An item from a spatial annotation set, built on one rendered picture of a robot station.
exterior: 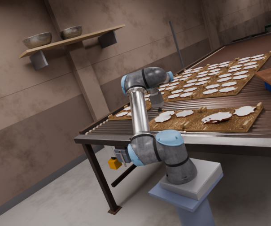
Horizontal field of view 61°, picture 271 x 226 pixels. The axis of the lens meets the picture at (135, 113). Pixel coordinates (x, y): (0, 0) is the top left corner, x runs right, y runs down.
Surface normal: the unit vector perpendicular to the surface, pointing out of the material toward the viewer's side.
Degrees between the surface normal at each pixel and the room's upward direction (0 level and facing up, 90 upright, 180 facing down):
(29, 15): 90
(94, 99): 90
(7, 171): 90
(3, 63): 90
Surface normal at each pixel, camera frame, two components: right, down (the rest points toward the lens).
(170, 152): -0.17, 0.35
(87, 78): 0.64, 0.00
